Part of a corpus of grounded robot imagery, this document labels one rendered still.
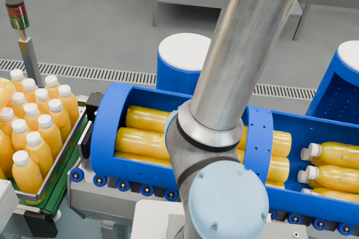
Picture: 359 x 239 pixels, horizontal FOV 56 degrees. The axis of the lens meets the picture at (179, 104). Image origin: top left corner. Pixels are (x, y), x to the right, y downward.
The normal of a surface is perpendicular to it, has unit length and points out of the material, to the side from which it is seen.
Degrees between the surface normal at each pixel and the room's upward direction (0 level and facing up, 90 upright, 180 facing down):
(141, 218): 0
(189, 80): 90
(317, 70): 0
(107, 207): 70
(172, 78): 90
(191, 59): 0
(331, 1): 76
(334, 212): 90
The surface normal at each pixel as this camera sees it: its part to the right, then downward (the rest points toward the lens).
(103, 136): -0.07, 0.06
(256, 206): 0.11, -0.63
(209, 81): -0.79, 0.26
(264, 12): -0.03, 0.65
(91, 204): -0.13, 0.39
